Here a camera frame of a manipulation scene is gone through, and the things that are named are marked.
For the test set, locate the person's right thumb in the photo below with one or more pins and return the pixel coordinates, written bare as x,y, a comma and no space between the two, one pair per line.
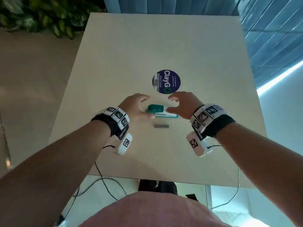
171,110

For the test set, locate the black marker wristband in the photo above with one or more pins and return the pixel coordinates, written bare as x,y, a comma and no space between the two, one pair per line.
116,119
208,119

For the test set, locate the person's right hand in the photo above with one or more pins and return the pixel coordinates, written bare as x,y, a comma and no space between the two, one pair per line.
187,105

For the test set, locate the person's left thumb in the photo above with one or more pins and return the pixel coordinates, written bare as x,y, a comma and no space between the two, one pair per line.
148,116

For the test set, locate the teal stapler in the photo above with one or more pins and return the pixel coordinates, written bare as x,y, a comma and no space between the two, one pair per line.
156,108

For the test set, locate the person's left forearm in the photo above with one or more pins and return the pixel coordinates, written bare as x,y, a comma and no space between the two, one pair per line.
52,172

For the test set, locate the round blue sticker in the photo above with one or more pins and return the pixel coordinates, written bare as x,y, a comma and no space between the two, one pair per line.
169,81

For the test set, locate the person's dark trousers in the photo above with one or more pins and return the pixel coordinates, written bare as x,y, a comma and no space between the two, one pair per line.
157,186

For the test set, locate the green leafy plant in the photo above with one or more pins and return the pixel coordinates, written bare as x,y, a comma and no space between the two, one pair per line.
47,14

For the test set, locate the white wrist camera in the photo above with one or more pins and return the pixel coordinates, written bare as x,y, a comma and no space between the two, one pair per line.
124,144
196,145

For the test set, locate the grey staple strip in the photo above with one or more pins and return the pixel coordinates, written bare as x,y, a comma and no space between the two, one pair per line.
161,126

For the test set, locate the person's left hand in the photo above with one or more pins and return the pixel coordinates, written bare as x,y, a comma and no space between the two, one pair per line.
132,107

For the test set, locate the person's right forearm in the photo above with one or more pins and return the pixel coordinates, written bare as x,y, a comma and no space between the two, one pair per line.
262,165

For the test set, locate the person's pink shirt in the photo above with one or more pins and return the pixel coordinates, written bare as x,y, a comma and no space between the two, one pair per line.
153,212

